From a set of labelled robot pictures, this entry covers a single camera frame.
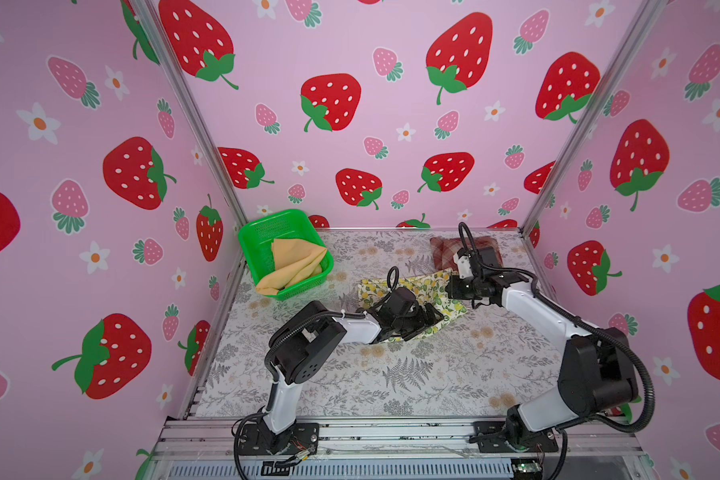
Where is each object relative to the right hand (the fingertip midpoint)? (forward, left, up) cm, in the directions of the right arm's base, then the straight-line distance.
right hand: (446, 286), depth 90 cm
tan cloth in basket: (+8, +52, -4) cm, 53 cm away
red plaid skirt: (+24, -2, -9) cm, 26 cm away
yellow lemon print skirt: (+3, +4, -6) cm, 8 cm away
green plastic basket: (+19, +71, -5) cm, 73 cm away
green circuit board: (-42, -20, -14) cm, 48 cm away
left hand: (-10, +1, -6) cm, 11 cm away
